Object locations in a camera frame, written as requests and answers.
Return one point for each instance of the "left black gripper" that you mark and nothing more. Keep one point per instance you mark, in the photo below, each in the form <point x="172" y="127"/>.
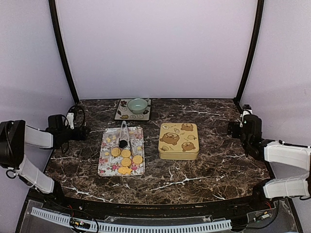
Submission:
<point x="83" y="136"/>

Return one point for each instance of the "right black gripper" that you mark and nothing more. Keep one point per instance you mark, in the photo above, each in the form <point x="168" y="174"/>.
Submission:
<point x="234" y="134"/>

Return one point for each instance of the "bear printed tin lid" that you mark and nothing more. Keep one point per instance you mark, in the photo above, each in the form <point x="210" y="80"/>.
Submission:
<point x="178" y="138"/>

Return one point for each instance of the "gold cookie tin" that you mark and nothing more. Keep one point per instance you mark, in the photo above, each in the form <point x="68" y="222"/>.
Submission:
<point x="178" y="155"/>

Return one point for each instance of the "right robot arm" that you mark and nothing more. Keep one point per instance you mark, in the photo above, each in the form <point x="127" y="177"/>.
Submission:
<point x="248" y="131"/>

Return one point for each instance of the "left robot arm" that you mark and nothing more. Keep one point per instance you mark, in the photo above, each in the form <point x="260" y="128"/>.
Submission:
<point x="15" y="135"/>

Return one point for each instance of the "black sandwich cookie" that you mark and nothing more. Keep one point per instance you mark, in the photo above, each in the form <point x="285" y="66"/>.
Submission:
<point x="123" y="144"/>

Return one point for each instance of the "floral cookie tray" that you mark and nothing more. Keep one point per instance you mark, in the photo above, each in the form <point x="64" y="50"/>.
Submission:
<point x="112" y="157"/>

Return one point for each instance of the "square floral plate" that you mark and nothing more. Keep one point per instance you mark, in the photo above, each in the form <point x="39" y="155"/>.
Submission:
<point x="124" y="113"/>

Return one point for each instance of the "green ceramic bowl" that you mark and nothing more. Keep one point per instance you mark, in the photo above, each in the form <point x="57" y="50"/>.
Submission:
<point x="137" y="106"/>

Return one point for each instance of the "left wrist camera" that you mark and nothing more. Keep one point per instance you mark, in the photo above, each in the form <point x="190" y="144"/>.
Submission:
<point x="71" y="115"/>

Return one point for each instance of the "white slotted cable duct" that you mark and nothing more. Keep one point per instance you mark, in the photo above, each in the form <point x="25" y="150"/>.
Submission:
<point x="133" y="225"/>

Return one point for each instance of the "right black frame post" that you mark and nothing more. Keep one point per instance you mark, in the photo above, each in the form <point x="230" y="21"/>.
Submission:
<point x="251" y="51"/>

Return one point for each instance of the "black frame post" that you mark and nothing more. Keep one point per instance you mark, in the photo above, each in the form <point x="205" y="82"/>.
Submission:
<point x="251" y="51"/>
<point x="61" y="50"/>

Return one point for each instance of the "left black frame post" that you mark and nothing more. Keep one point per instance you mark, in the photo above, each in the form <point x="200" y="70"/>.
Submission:
<point x="61" y="50"/>

